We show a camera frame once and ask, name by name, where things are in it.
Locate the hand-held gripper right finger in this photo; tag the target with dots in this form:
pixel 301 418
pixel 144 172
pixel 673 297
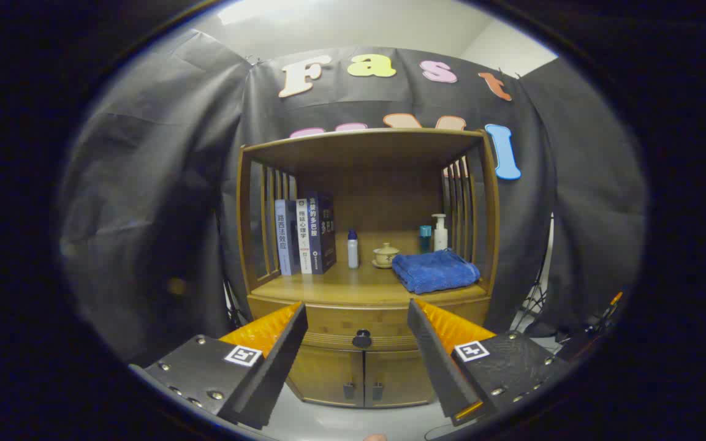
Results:
pixel 436 367

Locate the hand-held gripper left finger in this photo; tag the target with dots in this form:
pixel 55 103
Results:
pixel 273 367

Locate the wooden drawer with black knob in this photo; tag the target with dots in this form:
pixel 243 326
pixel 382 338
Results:
pixel 359 317

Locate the wooden countertop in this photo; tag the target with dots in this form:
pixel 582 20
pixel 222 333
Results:
pixel 353 285

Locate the wooden cabinet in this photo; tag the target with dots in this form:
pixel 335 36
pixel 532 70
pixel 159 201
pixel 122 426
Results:
pixel 359 150

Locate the black tripod stand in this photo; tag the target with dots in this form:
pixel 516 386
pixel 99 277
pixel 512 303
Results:
pixel 230 303
pixel 535 300

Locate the blue folded towel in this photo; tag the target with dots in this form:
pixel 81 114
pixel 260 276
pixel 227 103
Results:
pixel 436 272

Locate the beige lidded tea cup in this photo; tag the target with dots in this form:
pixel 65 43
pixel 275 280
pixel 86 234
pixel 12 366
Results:
pixel 385 254

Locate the teal bottle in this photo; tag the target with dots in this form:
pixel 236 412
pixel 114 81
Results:
pixel 425 239

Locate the light blue-grey book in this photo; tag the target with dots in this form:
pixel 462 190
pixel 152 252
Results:
pixel 284 239

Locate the white pump bottle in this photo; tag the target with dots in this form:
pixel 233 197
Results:
pixel 440 236

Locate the white spine book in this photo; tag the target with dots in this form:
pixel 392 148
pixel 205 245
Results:
pixel 304 239

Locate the white bottle with blue cap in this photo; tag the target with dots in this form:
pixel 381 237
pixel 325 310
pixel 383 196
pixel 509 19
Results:
pixel 353 251

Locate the dark blue book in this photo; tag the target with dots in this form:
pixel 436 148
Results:
pixel 323 233

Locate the black equipment with orange tip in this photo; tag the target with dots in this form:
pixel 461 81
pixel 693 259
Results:
pixel 592 334

